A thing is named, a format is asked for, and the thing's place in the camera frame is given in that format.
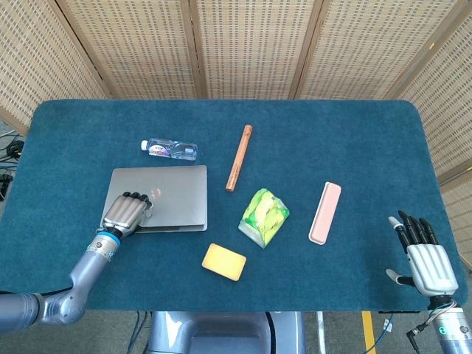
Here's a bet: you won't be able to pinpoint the wooden rolling pin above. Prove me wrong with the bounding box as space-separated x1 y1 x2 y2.
225 124 254 192

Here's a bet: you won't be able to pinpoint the black cables on floor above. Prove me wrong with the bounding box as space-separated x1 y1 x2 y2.
0 133 25 202

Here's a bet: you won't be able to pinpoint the pink pencil case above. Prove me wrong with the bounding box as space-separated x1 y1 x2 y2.
308 181 342 246

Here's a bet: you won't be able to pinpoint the clear plastic water bottle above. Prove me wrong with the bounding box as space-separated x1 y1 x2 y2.
139 137 199 162

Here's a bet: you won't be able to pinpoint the blue cable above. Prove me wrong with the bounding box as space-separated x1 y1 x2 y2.
126 311 153 354
364 313 396 354

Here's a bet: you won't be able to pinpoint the yellow sponge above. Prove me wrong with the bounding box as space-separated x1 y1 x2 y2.
201 242 247 282

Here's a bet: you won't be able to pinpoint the green yellow snack packet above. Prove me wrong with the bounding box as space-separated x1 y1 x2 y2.
237 187 291 249

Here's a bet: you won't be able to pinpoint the blue table mat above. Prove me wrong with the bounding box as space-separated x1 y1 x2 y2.
0 98 468 313

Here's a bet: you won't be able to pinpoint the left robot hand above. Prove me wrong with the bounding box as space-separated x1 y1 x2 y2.
100 191 153 237

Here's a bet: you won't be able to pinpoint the silver laptop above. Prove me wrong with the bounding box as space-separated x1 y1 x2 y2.
101 164 209 234

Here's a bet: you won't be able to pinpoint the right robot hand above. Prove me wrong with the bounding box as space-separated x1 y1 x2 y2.
385 209 460 297

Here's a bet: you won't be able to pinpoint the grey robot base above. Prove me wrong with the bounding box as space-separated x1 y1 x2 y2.
146 310 308 354

